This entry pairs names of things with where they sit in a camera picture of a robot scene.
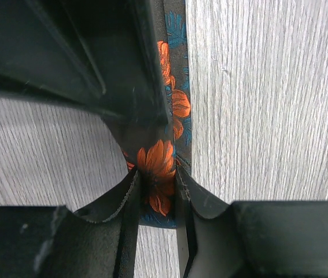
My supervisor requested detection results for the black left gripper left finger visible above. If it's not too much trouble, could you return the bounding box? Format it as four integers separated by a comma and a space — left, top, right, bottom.
0, 169, 139, 277

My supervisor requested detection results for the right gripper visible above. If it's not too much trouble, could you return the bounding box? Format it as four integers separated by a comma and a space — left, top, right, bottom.
0, 0, 135, 122

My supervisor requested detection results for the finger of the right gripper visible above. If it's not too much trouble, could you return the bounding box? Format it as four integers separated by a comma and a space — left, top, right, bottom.
131, 1, 170, 126

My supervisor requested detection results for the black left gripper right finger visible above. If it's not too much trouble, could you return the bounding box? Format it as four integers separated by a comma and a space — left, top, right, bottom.
175, 167, 328, 277

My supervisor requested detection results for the black orange floral tie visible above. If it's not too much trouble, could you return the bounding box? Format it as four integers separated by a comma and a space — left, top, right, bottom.
124, 1, 192, 229

